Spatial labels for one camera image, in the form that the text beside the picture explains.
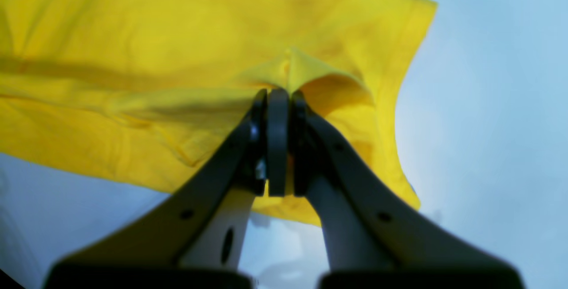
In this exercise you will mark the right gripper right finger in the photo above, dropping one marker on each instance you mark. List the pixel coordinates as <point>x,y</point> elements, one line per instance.
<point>373,239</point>

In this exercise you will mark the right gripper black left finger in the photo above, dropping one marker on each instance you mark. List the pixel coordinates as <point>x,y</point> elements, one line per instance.
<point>193,240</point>

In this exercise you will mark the orange t-shirt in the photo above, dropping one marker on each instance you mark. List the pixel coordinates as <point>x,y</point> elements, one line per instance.
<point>144,91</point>

